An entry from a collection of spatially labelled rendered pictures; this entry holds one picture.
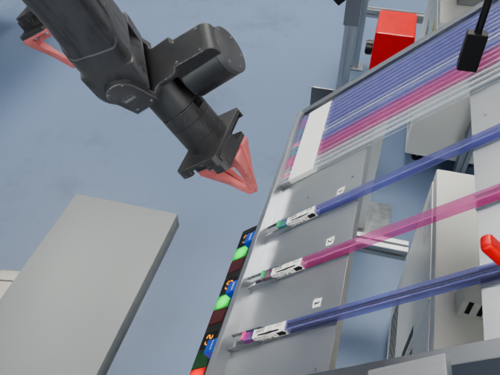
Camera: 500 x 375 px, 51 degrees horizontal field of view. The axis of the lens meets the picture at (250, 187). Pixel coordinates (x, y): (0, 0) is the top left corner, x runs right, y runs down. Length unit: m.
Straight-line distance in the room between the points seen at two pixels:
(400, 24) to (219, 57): 0.95
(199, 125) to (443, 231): 0.64
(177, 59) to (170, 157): 1.63
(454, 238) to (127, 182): 1.36
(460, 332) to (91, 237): 0.72
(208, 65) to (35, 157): 1.82
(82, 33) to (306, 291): 0.44
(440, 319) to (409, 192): 1.17
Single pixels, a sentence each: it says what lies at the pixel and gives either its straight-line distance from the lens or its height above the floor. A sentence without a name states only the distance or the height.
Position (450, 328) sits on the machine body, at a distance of 0.98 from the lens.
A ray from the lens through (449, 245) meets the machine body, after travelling 1.10.
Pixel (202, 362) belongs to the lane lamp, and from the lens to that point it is 0.85.
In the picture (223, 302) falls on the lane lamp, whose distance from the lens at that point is 0.90.
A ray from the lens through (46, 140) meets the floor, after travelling 2.43.
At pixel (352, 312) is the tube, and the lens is 0.64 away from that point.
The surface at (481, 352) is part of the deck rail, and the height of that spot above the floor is 0.99.
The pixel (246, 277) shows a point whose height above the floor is 0.73.
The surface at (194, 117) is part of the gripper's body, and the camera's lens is 0.62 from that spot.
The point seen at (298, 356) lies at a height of 0.82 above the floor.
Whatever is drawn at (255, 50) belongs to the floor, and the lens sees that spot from 2.91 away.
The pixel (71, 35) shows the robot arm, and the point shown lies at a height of 1.18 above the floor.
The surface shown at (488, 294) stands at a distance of 0.57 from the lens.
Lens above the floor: 1.41
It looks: 44 degrees down
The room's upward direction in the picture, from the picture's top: straight up
